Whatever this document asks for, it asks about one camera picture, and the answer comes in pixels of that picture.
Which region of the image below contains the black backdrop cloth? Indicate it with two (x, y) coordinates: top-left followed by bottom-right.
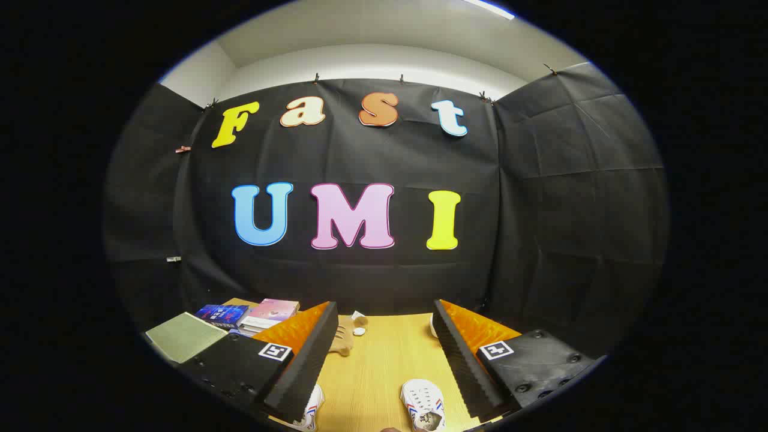
(102, 63), (670, 361)

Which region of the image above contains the pink cover book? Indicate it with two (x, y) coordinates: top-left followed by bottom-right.
(247, 298), (301, 320)

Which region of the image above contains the green fabric storage box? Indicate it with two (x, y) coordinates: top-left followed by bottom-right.
(146, 312), (229, 364)

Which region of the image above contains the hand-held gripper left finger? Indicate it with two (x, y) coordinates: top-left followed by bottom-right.
(180, 301), (340, 425)

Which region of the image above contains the dark blue book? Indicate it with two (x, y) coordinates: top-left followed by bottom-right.
(195, 304), (250, 329)

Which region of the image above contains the white striped canvas shoe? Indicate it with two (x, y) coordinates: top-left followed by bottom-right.
(291, 384), (325, 431)
(400, 379), (446, 432)

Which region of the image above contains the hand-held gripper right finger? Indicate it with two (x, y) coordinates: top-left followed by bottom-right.
(432, 299), (596, 424)

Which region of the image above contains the brown plush toy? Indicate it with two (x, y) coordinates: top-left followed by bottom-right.
(329, 310), (368, 357)

